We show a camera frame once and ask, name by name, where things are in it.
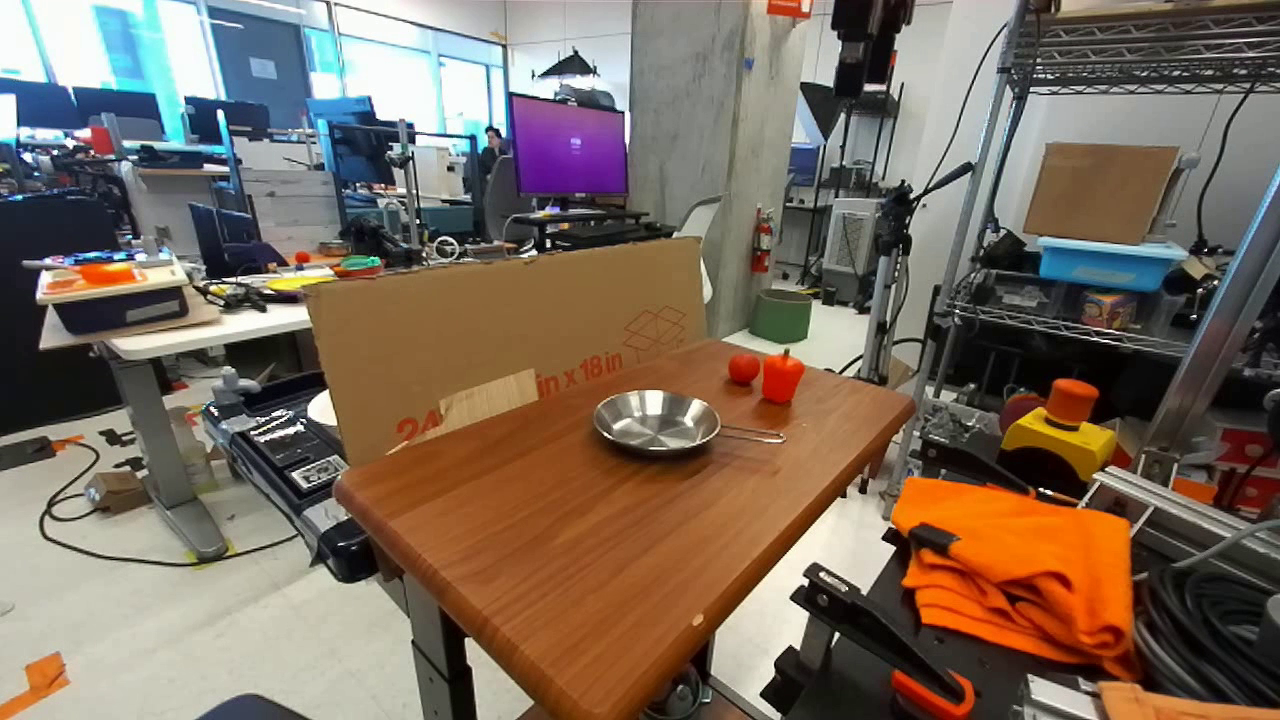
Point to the orange bell pepper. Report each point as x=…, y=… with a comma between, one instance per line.
x=783, y=378

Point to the silver metal pan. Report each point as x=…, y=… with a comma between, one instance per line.
x=658, y=423

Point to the red tomato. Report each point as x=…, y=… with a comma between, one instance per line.
x=743, y=368

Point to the green bucket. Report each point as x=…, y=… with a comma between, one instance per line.
x=783, y=315

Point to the red fire extinguisher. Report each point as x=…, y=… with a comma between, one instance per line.
x=762, y=241

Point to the wooden table top board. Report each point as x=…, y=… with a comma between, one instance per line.
x=595, y=572

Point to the purple computer monitor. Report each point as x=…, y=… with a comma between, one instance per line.
x=566, y=151

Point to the brown cardboard sheet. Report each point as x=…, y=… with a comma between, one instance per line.
x=403, y=346

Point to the yellow emergency stop button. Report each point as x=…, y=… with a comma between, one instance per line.
x=1062, y=425

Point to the folded orange cloth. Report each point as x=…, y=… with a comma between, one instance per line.
x=1021, y=572

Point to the cardboard panel on shelf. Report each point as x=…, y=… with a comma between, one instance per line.
x=1101, y=190

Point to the blue plastic bin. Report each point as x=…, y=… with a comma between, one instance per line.
x=1111, y=265

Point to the box with orange object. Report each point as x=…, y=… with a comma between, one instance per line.
x=116, y=293

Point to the orange handled clamp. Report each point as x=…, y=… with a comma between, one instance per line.
x=839, y=611

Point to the wire shelf rack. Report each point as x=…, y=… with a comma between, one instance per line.
x=1169, y=51

